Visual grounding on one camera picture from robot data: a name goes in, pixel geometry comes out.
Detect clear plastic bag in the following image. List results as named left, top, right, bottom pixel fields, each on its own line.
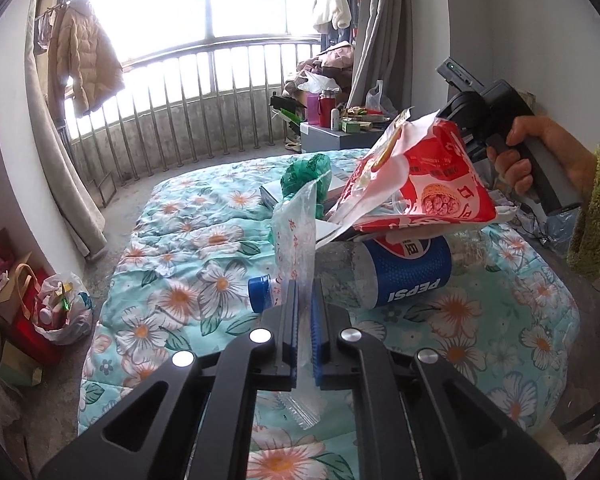
left=270, top=180, right=331, bottom=431

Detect green plastic bag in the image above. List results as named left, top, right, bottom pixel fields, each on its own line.
left=280, top=152, right=333, bottom=216

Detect person's right hand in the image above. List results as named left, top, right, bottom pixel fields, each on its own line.
left=486, top=115, right=598, bottom=198

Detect green box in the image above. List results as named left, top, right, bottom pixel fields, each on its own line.
left=0, top=342, right=43, bottom=387

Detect brown paper bag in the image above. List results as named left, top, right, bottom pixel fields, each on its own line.
left=0, top=262, right=38, bottom=326

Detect beige puffer jacket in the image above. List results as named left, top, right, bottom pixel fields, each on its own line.
left=47, top=0, right=126, bottom=116

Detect red gift bag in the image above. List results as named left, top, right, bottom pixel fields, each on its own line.
left=10, top=267, right=66, bottom=366

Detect grey curtain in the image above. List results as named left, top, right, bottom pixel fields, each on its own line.
left=347, top=0, right=413, bottom=113

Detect beige curtain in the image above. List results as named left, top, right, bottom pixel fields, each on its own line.
left=24, top=0, right=108, bottom=261

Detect metal railing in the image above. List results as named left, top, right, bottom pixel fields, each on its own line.
left=57, top=35, right=323, bottom=196

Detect white hanging clothes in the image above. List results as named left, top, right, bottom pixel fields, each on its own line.
left=312, top=0, right=361, bottom=36

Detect white knotted plastic bag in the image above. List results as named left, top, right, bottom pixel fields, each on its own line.
left=366, top=80, right=398, bottom=116

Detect red thermos bottle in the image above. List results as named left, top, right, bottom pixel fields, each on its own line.
left=318, top=91, right=337, bottom=128

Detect white plastic bag with items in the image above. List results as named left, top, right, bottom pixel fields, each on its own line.
left=32, top=271, right=95, bottom=346

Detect white cardboard box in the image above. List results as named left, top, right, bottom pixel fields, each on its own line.
left=259, top=172, right=353, bottom=248

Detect red snack bag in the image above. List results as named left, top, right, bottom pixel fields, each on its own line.
left=325, top=107, right=498, bottom=241

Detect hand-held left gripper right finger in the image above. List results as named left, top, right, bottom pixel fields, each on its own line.
left=310, top=279, right=567, bottom=480

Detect grey cabinet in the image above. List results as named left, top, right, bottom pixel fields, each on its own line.
left=300, top=120, right=388, bottom=153

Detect blue label plastic bottle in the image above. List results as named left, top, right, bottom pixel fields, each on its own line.
left=247, top=232, right=491, bottom=313

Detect floral blanket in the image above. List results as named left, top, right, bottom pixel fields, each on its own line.
left=77, top=149, right=581, bottom=480

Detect pile of clothes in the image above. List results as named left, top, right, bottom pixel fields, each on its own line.
left=282, top=44, right=356, bottom=103

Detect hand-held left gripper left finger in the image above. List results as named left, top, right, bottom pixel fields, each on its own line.
left=37, top=280, right=299, bottom=480

